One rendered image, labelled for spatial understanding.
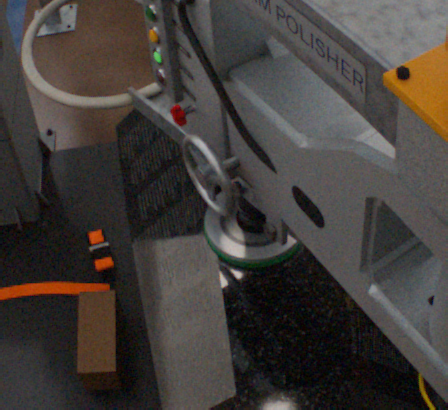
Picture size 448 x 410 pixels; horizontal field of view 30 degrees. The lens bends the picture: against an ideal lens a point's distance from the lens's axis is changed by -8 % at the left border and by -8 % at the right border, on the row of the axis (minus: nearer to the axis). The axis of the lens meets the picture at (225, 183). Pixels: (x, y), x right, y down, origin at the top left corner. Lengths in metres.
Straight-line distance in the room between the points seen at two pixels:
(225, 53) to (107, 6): 2.59
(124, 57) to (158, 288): 1.77
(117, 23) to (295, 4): 2.79
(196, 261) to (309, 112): 0.69
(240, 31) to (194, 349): 0.73
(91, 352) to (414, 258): 1.45
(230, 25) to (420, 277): 0.48
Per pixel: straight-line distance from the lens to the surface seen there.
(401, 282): 1.31
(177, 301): 1.93
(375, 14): 1.02
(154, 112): 1.96
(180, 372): 1.84
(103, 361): 2.56
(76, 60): 3.68
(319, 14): 1.03
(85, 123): 3.38
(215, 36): 1.35
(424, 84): 0.90
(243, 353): 1.73
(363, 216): 1.20
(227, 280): 1.83
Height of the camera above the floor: 2.32
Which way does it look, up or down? 49 degrees down
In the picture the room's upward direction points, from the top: 6 degrees counter-clockwise
